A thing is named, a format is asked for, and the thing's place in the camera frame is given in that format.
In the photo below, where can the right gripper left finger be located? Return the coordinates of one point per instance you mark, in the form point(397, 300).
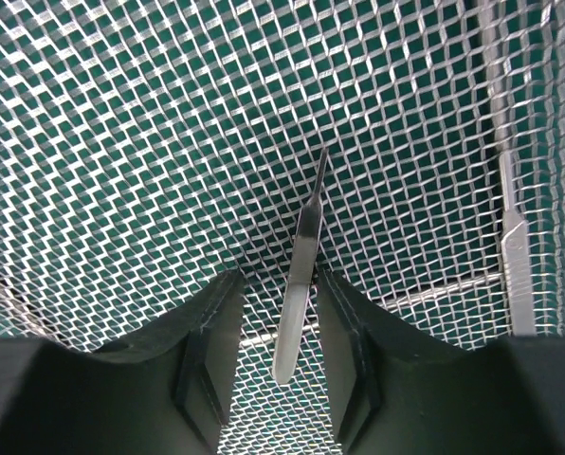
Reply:
point(164, 388)

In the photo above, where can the surgical kit tray edge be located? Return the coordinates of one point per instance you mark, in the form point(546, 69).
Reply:
point(169, 142)

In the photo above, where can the number four scalpel handle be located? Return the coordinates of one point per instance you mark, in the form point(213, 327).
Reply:
point(514, 238)

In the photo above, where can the small steel scalpel handle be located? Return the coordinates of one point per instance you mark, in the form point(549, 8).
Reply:
point(297, 291)

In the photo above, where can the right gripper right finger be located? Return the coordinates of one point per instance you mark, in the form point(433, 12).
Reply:
point(394, 389)

